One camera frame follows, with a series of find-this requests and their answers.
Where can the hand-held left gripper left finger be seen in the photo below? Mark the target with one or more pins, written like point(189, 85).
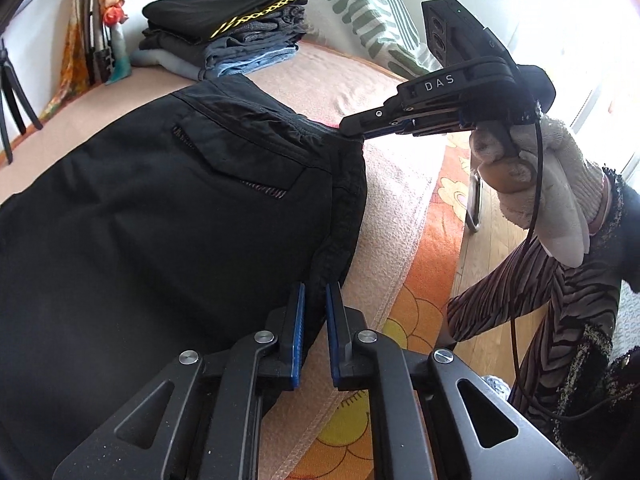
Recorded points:
point(299, 332)

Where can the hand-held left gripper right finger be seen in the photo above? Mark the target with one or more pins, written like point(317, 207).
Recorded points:
point(332, 332)

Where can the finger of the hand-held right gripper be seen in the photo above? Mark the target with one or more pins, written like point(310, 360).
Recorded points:
point(435, 127)
point(372, 120)

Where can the black pants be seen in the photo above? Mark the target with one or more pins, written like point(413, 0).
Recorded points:
point(150, 210)

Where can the person's right forearm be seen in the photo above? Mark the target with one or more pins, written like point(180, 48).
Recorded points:
point(625, 220)

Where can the dark grey folded pants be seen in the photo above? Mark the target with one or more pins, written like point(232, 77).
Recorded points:
point(175, 40)

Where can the person's right hand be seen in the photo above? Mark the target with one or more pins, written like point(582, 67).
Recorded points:
point(555, 175)

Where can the pink blanket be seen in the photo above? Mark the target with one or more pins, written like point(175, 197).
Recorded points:
point(395, 185)

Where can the chrome metal leg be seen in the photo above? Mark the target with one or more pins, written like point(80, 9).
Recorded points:
point(474, 200)

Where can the orange floral blanket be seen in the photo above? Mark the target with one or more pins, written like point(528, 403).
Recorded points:
point(425, 270)

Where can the white green-patterned pillow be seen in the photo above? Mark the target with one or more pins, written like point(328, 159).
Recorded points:
point(360, 5)

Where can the blue folded jeans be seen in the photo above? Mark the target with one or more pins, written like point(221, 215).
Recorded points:
point(250, 62)

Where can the person's striped trouser leg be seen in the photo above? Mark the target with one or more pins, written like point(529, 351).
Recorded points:
point(500, 292)

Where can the black folded garment yellow trim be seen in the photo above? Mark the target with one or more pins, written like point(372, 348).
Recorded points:
point(220, 7)

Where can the light blue folded garment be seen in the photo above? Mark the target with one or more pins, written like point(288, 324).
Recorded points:
point(165, 62)

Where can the pale pole with teal foot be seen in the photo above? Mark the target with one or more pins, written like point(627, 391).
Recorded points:
point(119, 60)

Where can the person's dark knit cardigan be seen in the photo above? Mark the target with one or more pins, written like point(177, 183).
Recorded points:
point(600, 410)

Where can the orange floral scarf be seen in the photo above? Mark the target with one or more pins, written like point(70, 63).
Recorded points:
point(75, 60)

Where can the grey metal tube frame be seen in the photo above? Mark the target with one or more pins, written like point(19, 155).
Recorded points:
point(97, 20)

